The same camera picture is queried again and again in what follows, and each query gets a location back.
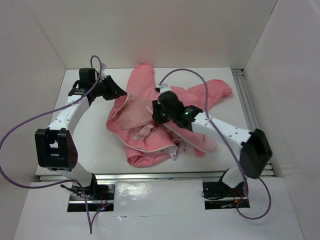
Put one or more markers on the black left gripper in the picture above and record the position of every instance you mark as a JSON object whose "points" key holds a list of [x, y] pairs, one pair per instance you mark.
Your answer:
{"points": [[114, 91]]}

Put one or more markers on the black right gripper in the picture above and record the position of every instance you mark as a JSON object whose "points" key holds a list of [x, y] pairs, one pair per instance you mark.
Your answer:
{"points": [[156, 117]]}

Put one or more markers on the pink zip-up jacket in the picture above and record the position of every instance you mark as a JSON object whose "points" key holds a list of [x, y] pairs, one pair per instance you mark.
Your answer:
{"points": [[147, 143]]}

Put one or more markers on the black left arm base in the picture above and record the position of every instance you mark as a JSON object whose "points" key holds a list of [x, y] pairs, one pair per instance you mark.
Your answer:
{"points": [[102, 198]]}

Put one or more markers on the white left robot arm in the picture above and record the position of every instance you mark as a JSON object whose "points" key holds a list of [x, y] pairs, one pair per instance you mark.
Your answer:
{"points": [[55, 148]]}

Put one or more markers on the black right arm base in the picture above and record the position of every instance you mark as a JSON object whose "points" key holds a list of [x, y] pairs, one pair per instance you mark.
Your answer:
{"points": [[218, 196]]}

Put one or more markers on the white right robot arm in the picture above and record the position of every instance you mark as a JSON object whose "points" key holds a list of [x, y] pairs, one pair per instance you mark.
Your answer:
{"points": [[195, 120]]}

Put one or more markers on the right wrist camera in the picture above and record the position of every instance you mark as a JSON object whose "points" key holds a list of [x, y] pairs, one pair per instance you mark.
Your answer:
{"points": [[162, 88]]}

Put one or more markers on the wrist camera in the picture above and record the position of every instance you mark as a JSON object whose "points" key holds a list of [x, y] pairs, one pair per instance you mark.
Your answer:
{"points": [[162, 88], [100, 69]]}

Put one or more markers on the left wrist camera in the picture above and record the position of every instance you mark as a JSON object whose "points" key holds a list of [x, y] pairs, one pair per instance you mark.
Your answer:
{"points": [[100, 69]]}

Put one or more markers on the aluminium right side rail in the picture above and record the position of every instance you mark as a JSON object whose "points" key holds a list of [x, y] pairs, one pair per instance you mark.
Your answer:
{"points": [[250, 112]]}

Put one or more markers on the aluminium rail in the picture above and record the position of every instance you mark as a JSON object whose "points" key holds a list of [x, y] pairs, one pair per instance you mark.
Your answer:
{"points": [[159, 176], [250, 112]]}

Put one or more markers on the aluminium front rail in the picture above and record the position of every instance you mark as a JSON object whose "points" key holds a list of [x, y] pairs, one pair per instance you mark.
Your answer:
{"points": [[159, 176]]}

